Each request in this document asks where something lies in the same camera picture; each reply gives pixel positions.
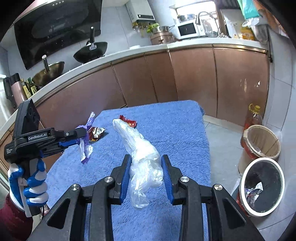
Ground white microwave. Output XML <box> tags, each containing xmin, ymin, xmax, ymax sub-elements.
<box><xmin>175</xmin><ymin>19</ymin><xmax>206</xmax><ymax>40</ymax></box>

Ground purple candy wrapper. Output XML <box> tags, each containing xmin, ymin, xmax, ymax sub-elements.
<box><xmin>77</xmin><ymin>111</ymin><xmax>95</xmax><ymax>164</ymax></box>

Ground blue white gloved left hand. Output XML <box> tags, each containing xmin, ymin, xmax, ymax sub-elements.
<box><xmin>8</xmin><ymin>159</ymin><xmax>49</xmax><ymax>211</ymax></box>

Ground blue towel table cover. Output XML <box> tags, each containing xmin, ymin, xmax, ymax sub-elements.
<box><xmin>46</xmin><ymin>100</ymin><xmax>211</xmax><ymax>240</ymax></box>

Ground red snack wrapper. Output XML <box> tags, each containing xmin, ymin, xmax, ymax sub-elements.
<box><xmin>119</xmin><ymin>115</ymin><xmax>137</xmax><ymax>128</ymax></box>

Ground copper rice cooker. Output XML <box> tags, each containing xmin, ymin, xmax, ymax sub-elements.
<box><xmin>150</xmin><ymin>32</ymin><xmax>176</xmax><ymax>45</ymax></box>

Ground white water heater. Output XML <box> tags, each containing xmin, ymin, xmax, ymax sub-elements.
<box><xmin>125</xmin><ymin>0</ymin><xmax>156</xmax><ymax>23</ymax></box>

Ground black wok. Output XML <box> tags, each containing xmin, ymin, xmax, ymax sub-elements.
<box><xmin>73</xmin><ymin>26</ymin><xmax>107</xmax><ymax>64</ymax></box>

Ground white plastic bag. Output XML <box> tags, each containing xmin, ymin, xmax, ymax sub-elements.
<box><xmin>112</xmin><ymin>119</ymin><xmax>164</xmax><ymax>209</ymax></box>

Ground green potted plant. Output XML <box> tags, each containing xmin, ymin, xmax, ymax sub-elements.
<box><xmin>146</xmin><ymin>23</ymin><xmax>159</xmax><ymax>33</ymax></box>

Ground dark red foil wrapper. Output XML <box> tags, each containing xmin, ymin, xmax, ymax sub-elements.
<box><xmin>88</xmin><ymin>126</ymin><xmax>105</xmax><ymax>142</ymax></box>

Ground dark sauce bottles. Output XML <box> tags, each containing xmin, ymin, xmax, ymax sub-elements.
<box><xmin>21</xmin><ymin>77</ymin><xmax>40</xmax><ymax>98</ymax></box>

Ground pink thermos jug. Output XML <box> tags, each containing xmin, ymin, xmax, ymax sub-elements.
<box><xmin>3</xmin><ymin>73</ymin><xmax>28</xmax><ymax>110</ymax></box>

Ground black range hood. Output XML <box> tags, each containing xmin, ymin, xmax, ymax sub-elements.
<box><xmin>14</xmin><ymin>0</ymin><xmax>103</xmax><ymax>70</ymax></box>

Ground chrome sink faucet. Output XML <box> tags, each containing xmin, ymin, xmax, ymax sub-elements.
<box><xmin>196</xmin><ymin>11</ymin><xmax>220</xmax><ymax>38</ymax></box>

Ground teal plastic bag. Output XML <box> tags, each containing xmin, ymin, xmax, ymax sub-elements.
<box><xmin>237</xmin><ymin>0</ymin><xmax>260</xmax><ymax>20</ymax></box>

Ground white rimmed trash bin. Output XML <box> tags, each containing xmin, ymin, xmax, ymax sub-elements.
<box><xmin>239</xmin><ymin>157</ymin><xmax>285</xmax><ymax>217</ymax></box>

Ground brown kitchen cabinets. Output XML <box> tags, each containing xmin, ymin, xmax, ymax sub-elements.
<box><xmin>0</xmin><ymin>44</ymin><xmax>270</xmax><ymax>172</ymax></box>

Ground cooking oil bottle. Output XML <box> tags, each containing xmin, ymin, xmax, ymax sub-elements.
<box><xmin>243</xmin><ymin>103</ymin><xmax>263</xmax><ymax>132</ymax></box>

